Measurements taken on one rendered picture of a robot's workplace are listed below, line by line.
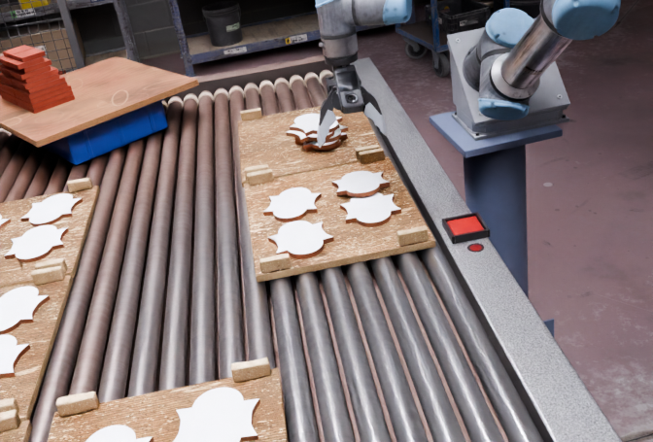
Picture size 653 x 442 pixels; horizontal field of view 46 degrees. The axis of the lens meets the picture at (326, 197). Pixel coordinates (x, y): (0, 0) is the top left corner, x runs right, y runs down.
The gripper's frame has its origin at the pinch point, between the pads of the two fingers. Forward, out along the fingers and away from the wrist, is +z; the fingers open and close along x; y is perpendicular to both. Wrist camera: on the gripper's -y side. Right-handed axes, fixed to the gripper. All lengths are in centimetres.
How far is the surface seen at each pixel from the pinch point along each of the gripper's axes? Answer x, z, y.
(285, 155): 15.1, 9.0, 20.7
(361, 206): 1.6, 7.9, -14.7
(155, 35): 97, 85, 482
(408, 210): -7.6, 9.1, -18.0
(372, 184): -2.2, 6.9, -7.5
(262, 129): 19.6, 9.0, 40.8
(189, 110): 41, 11, 72
